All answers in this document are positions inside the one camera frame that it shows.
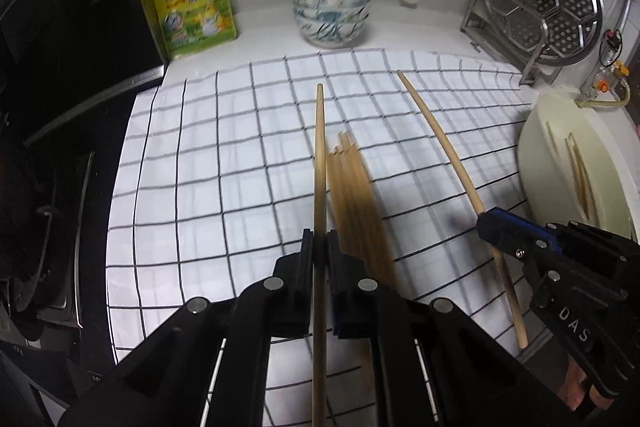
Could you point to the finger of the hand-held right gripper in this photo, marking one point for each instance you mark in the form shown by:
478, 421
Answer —
505, 239
525, 224

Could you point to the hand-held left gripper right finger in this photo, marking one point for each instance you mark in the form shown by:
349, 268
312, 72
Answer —
336, 307

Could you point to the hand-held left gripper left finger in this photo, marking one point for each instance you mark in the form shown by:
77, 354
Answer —
300, 272

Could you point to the single wooden chopstick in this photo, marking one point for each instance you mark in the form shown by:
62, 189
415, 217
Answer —
586, 182
320, 157
575, 169
440, 132

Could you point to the bunch of wooden chopsticks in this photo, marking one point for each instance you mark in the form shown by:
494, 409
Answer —
350, 197

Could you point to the person's right hand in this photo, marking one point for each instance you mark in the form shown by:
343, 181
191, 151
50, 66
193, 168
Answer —
575, 389

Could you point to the white black-grid cloth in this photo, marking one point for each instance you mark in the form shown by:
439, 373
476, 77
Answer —
200, 157

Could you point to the steel dish rack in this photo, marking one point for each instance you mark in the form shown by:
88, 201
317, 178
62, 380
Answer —
530, 67

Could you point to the small black hex key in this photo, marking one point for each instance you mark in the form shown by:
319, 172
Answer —
475, 46

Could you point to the black gas stove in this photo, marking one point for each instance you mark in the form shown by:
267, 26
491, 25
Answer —
65, 232

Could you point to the yellow seasoning pouch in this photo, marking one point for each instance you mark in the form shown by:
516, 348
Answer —
200, 7

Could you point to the black built-in appliance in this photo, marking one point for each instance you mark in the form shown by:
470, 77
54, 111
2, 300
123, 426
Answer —
35, 387

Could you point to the black range hood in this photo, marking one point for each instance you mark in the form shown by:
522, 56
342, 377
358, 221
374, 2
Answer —
75, 32

